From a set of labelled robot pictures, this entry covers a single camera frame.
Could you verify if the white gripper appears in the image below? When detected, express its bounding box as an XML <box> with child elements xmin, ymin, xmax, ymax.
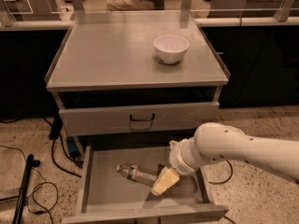
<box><xmin>151</xmin><ymin>139</ymin><xmax>195</xmax><ymax>196</ymax></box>

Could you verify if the clear plastic water bottle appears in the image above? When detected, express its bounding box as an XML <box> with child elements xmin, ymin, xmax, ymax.
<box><xmin>117</xmin><ymin>163</ymin><xmax>158</xmax><ymax>187</ymax></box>

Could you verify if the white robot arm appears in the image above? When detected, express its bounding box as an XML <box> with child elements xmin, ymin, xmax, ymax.
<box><xmin>151</xmin><ymin>122</ymin><xmax>299</xmax><ymax>196</ymax></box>

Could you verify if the grey top drawer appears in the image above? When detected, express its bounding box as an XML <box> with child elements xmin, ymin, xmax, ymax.
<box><xmin>59</xmin><ymin>102</ymin><xmax>219</xmax><ymax>136</ymax></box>

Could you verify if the grey open middle drawer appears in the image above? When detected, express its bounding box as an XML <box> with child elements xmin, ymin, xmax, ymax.
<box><xmin>63</xmin><ymin>144</ymin><xmax>229</xmax><ymax>224</ymax></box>

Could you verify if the grey metal drawer cabinet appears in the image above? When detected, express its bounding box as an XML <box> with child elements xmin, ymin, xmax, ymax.
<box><xmin>46</xmin><ymin>11</ymin><xmax>229</xmax><ymax>148</ymax></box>

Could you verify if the white ceramic bowl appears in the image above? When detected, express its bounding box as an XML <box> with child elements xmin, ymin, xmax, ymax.
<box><xmin>153</xmin><ymin>35</ymin><xmax>189</xmax><ymax>64</ymax></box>

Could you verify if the black pole on floor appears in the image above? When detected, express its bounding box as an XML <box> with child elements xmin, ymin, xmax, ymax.
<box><xmin>12</xmin><ymin>154</ymin><xmax>40</xmax><ymax>224</ymax></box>

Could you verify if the black drawer handle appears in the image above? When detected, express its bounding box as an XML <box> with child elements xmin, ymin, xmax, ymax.
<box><xmin>129</xmin><ymin>113</ymin><xmax>155</xmax><ymax>122</ymax></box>

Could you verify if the black floor cable right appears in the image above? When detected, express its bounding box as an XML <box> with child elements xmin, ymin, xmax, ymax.
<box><xmin>207</xmin><ymin>160</ymin><xmax>235</xmax><ymax>186</ymax></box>

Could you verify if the black floor cable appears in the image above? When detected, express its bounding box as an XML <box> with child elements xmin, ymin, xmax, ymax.
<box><xmin>207</xmin><ymin>160</ymin><xmax>235</xmax><ymax>186</ymax></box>
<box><xmin>0</xmin><ymin>144</ymin><xmax>60</xmax><ymax>224</ymax></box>

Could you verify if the black thick cable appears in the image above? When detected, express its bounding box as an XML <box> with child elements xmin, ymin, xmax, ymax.
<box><xmin>42</xmin><ymin>118</ymin><xmax>84</xmax><ymax>178</ymax></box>

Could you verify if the black floor cable left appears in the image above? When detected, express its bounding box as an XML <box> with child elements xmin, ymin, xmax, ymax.
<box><xmin>0</xmin><ymin>144</ymin><xmax>60</xmax><ymax>224</ymax></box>

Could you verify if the white counter rail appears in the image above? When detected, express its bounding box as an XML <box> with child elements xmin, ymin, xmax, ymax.
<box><xmin>0</xmin><ymin>17</ymin><xmax>299</xmax><ymax>31</ymax></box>

